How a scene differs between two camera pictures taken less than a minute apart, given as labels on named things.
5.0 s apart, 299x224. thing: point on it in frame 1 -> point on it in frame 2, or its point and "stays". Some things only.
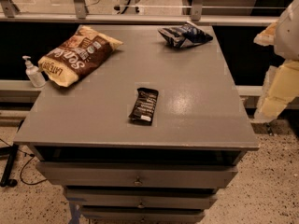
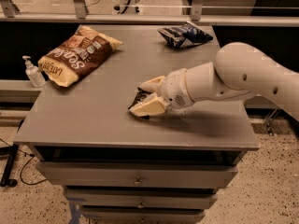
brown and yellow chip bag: x=86 y=52 stays
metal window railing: x=141 y=5 stays
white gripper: x=288 y=32 -> x=173 y=89
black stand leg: x=11 y=151 stays
